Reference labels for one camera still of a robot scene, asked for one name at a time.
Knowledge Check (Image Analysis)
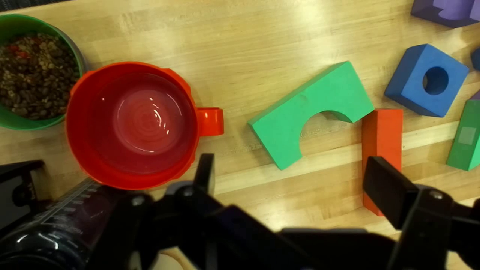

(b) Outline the green bowl with grains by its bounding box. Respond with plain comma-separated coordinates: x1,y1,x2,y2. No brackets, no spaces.
0,13,87,130

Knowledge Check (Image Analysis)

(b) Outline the blue foam cube with hole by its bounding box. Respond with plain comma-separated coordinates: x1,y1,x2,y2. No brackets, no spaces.
384,45,469,117

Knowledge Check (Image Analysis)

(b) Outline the red plastic measuring cup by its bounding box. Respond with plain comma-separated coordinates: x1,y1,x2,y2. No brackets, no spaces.
66,61,225,190

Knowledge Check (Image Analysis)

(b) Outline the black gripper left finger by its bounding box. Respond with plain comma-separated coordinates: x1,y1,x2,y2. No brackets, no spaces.
193,153,214,195

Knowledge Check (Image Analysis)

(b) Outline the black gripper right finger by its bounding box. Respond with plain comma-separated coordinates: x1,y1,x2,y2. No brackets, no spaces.
363,156,420,231

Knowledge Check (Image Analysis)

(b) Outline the dark water bottle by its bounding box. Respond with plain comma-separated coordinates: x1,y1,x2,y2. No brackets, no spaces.
0,180,126,270

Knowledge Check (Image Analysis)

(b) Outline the orange foam rectangular block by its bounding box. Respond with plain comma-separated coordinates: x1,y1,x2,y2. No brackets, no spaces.
360,106,405,217

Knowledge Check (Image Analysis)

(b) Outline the green foam arch block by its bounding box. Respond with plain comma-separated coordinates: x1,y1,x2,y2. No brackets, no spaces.
249,61,373,169

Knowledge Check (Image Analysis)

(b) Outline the purple foam arch block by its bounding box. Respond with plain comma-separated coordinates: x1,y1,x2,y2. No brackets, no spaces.
411,0,480,28

